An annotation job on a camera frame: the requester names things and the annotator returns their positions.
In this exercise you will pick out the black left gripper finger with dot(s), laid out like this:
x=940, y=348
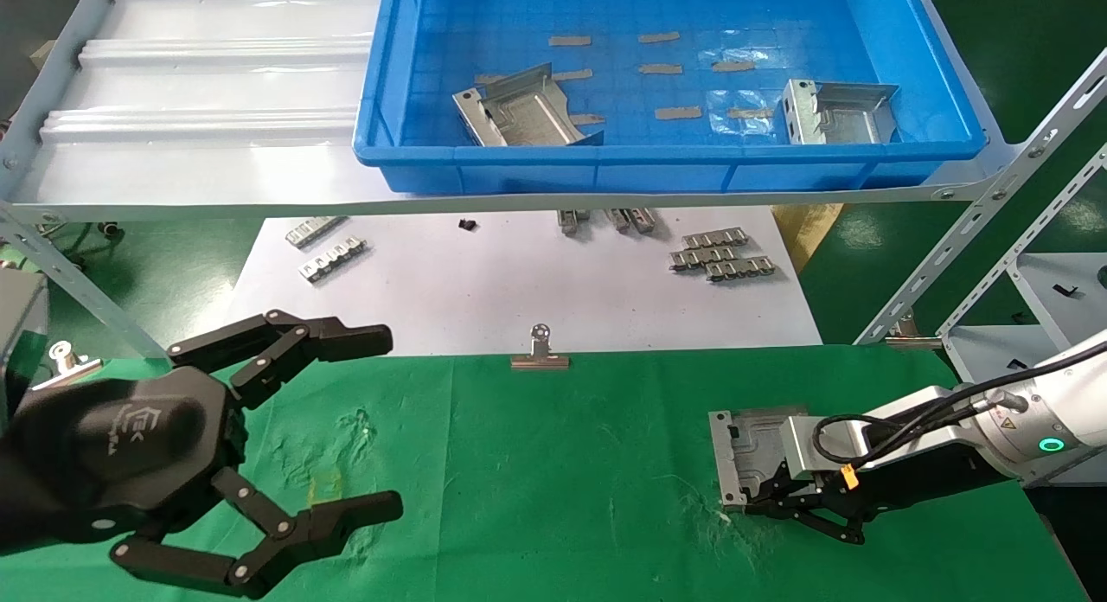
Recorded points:
x=346, y=341
x=363, y=509

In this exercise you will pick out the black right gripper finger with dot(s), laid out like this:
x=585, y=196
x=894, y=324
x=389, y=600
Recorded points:
x=843, y=524
x=796, y=496

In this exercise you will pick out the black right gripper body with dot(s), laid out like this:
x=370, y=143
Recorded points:
x=943, y=481

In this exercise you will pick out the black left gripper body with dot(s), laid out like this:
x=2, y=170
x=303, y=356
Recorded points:
x=130, y=438

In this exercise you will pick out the stamped sheet metal bracket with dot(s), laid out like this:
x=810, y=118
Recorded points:
x=748, y=451
x=527, y=118

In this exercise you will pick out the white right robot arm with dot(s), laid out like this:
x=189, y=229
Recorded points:
x=1072, y=412

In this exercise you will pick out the small notched metal strip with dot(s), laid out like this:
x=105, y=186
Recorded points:
x=715, y=238
x=617, y=220
x=643, y=220
x=316, y=231
x=333, y=260
x=700, y=258
x=571, y=221
x=739, y=269

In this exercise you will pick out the green table cloth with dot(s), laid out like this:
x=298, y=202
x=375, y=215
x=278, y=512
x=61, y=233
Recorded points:
x=536, y=481

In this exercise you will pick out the white paper sheet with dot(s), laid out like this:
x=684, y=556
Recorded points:
x=519, y=282

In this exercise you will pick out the black caster wheel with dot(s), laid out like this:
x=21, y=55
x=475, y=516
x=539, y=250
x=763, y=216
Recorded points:
x=110, y=231

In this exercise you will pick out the white ribbed plastic sheet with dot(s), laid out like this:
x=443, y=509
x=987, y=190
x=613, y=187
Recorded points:
x=216, y=83

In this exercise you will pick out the large blue plastic bin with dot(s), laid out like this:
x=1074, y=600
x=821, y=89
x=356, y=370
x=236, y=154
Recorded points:
x=605, y=174

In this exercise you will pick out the clear plastic film patch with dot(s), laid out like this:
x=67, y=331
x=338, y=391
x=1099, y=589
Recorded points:
x=731, y=96

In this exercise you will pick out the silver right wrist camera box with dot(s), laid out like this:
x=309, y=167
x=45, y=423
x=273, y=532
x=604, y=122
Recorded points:
x=822, y=446

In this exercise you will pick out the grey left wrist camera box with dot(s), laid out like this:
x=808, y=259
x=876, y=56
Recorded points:
x=17, y=325

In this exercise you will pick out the upright-walled sheet metal bracket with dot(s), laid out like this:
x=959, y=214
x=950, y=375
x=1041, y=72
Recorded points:
x=839, y=122

